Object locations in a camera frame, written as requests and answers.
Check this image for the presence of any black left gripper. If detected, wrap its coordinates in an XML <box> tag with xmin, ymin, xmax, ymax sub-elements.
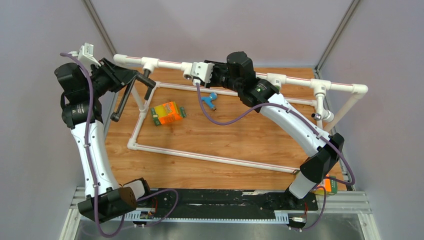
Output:
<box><xmin>85</xmin><ymin>57</ymin><xmax>140</xmax><ymax>99</ymax></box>

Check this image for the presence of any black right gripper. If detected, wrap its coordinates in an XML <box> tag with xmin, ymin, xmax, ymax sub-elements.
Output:
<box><xmin>199</xmin><ymin>61</ymin><xmax>241</xmax><ymax>94</ymax></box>

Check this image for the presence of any black long-handle water faucet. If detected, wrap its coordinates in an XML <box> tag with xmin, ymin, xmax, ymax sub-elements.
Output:
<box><xmin>110</xmin><ymin>69</ymin><xmax>157</xmax><ymax>122</ymax></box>

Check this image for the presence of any white PVC pipe frame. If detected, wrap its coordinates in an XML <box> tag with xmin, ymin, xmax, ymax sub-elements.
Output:
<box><xmin>112</xmin><ymin>53</ymin><xmax>369</xmax><ymax>175</ymax></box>

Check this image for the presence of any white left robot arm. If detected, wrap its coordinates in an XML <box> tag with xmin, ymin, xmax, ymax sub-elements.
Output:
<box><xmin>54</xmin><ymin>58</ymin><xmax>153</xmax><ymax>223</ymax></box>

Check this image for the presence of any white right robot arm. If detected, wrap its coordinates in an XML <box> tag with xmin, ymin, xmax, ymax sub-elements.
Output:
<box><xmin>192</xmin><ymin>51</ymin><xmax>345</xmax><ymax>210</ymax></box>

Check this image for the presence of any orange box near right arm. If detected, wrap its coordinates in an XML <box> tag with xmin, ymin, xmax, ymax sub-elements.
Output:
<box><xmin>312</xmin><ymin>174</ymin><xmax>338</xmax><ymax>197</ymax></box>

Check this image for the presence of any blue water faucet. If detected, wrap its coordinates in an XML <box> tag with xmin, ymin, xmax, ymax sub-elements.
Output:
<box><xmin>200</xmin><ymin>92</ymin><xmax>218</xmax><ymax>111</ymax></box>

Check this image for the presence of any white water faucet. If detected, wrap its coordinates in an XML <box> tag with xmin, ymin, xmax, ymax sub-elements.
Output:
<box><xmin>311</xmin><ymin>93</ymin><xmax>334</xmax><ymax>123</ymax></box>

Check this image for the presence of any orange green carton box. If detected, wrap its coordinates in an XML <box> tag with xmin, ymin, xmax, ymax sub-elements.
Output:
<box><xmin>150</xmin><ymin>101</ymin><xmax>187</xmax><ymax>126</ymax></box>

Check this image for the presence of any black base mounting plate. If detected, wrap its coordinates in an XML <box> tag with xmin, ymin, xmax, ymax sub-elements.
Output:
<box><xmin>137</xmin><ymin>188</ymin><xmax>318</xmax><ymax>220</ymax></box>

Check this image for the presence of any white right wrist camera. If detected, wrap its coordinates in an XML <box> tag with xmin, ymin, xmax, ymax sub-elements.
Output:
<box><xmin>190</xmin><ymin>62</ymin><xmax>214</xmax><ymax>84</ymax></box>

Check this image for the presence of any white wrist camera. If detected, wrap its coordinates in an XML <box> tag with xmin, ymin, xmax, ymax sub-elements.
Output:
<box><xmin>190</xmin><ymin>62</ymin><xmax>214</xmax><ymax>84</ymax></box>
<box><xmin>69</xmin><ymin>42</ymin><xmax>101</xmax><ymax>69</ymax></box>

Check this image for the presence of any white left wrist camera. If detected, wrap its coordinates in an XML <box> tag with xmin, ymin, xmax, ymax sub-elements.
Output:
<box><xmin>69</xmin><ymin>42</ymin><xmax>101</xmax><ymax>69</ymax></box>

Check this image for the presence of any aluminium frame rail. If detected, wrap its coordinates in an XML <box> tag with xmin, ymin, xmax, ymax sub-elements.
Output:
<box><xmin>59</xmin><ymin>187</ymin><xmax>382</xmax><ymax>240</ymax></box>

